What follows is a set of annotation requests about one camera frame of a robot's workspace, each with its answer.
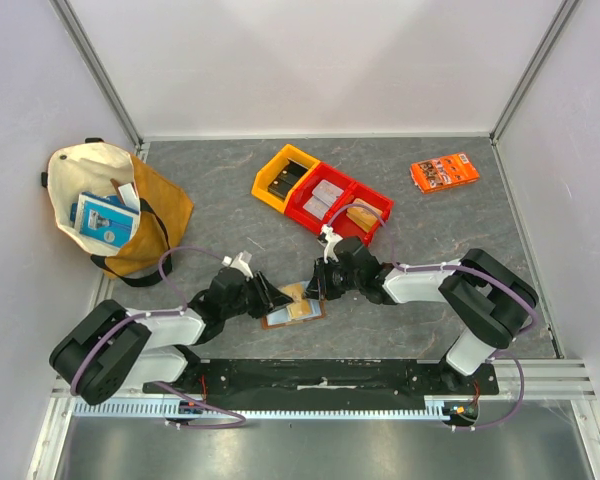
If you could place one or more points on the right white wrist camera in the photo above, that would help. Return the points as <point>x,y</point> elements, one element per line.
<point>329,239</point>

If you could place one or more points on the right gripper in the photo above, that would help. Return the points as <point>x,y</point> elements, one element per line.
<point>323,279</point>

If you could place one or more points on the gold credit card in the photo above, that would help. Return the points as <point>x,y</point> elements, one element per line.
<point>299,309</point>

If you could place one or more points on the aluminium frame rail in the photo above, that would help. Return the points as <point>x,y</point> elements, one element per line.
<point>532,380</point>

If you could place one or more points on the white and tan tote bag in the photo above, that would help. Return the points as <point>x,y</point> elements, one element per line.
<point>106,170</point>

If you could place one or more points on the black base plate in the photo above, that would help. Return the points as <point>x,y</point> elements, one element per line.
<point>224,377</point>

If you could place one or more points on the black card stack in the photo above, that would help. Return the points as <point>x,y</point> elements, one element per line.
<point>286,179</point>

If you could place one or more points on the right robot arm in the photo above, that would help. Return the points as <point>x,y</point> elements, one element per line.
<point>494,304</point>

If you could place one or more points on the silver card stack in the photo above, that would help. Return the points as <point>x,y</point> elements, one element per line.
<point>322,198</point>

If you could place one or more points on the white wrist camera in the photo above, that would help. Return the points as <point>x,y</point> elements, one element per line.
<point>239,262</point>
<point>329,239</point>

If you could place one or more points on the red bin with silver cards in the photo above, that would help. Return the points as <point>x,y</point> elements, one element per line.
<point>294,209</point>

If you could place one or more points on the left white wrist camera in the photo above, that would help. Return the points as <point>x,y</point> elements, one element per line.
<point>239,262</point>

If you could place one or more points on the orange printed box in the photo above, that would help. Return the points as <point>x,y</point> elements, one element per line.
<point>443,173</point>

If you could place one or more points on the red bin with gold cards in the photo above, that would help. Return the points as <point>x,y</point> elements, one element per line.
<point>337,219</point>

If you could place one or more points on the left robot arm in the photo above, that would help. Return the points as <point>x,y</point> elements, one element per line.
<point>114,346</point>

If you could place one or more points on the blue and white booklet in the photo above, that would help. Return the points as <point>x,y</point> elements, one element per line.
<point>107,222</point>

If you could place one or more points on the brown leather card holder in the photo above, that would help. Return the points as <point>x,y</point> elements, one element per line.
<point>280,318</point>

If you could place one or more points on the gold card stack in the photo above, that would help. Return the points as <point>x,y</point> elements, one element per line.
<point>363,214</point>

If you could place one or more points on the yellow plastic bin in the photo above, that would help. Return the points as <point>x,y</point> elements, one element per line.
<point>267,173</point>

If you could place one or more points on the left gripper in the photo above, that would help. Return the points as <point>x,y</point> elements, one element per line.
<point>273,297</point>

